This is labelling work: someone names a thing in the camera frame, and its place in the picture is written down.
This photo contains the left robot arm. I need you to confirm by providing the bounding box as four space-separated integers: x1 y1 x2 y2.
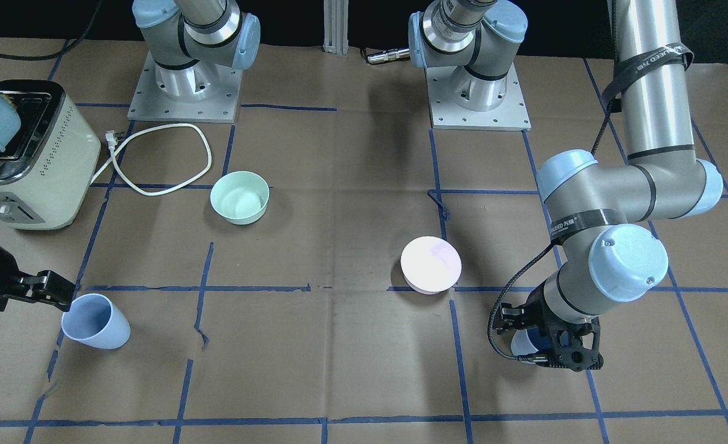
407 1 723 371

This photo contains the white power cable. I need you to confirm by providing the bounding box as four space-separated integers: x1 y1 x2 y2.
90 123 213 197

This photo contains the pink bowl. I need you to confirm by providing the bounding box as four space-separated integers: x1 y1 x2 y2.
400 236 462 295

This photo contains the aluminium frame post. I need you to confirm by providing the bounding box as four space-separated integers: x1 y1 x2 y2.
322 0 349 57

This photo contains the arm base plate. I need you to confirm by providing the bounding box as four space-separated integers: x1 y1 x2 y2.
127 54 243 124
425 65 532 131

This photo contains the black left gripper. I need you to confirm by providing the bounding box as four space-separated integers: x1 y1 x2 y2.
494 296 604 372

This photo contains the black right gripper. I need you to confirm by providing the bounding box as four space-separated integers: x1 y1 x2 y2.
0 247 75 312

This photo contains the mint green bowl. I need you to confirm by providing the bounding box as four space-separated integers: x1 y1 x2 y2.
210 171 270 225

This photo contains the blue cup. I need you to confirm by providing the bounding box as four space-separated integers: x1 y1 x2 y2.
60 294 131 350
510 327 552 356

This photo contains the cream toaster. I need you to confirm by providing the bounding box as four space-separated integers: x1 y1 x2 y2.
0 80 100 230

